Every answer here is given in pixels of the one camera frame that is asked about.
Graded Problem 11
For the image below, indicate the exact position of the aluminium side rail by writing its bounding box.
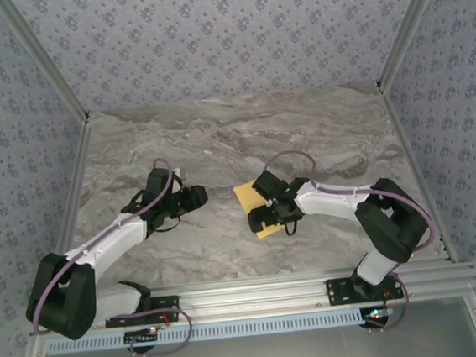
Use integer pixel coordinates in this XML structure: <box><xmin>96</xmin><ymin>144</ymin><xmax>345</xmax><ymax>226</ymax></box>
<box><xmin>42</xmin><ymin>118</ymin><xmax>106</xmax><ymax>265</ymax></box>
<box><xmin>377</xmin><ymin>82</ymin><xmax>460</xmax><ymax>270</ymax></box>

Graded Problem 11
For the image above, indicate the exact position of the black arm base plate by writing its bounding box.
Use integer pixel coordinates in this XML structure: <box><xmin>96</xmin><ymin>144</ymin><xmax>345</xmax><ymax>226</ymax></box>
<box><xmin>102</xmin><ymin>296</ymin><xmax>183</xmax><ymax>329</ymax></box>
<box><xmin>323</xmin><ymin>270</ymin><xmax>405</xmax><ymax>308</ymax></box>

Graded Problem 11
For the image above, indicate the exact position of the aluminium cross rail frame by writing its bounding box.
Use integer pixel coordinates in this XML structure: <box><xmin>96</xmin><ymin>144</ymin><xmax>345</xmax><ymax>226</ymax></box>
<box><xmin>28</xmin><ymin>255</ymin><xmax>476</xmax><ymax>338</ymax></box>

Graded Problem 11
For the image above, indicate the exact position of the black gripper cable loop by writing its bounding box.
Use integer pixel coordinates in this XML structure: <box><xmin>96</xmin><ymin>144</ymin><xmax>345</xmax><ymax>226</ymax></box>
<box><xmin>151</xmin><ymin>215</ymin><xmax>185</xmax><ymax>235</ymax></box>
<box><xmin>283</xmin><ymin>218</ymin><xmax>301</xmax><ymax>238</ymax></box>

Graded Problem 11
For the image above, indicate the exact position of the aluminium upright post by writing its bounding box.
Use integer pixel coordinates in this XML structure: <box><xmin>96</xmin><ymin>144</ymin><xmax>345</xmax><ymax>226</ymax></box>
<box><xmin>0</xmin><ymin>0</ymin><xmax>92</xmax><ymax>134</ymax></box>
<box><xmin>367</xmin><ymin>0</ymin><xmax>464</xmax><ymax>97</ymax></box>

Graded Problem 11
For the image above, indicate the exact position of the yellow paper sheet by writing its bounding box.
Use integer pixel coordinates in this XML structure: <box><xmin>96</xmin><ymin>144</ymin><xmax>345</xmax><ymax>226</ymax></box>
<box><xmin>232</xmin><ymin>176</ymin><xmax>295</xmax><ymax>244</ymax></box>

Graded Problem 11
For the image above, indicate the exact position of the light blue slotted cable duct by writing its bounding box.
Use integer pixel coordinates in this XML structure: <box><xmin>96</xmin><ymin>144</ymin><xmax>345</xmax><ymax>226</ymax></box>
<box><xmin>44</xmin><ymin>307</ymin><xmax>368</xmax><ymax>357</ymax></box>

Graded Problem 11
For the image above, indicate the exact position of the black controller board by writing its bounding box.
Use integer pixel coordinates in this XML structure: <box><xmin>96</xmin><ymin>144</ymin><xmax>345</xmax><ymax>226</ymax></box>
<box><xmin>123</xmin><ymin>326</ymin><xmax>162</xmax><ymax>357</ymax></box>
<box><xmin>358</xmin><ymin>304</ymin><xmax>400</xmax><ymax>336</ymax></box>

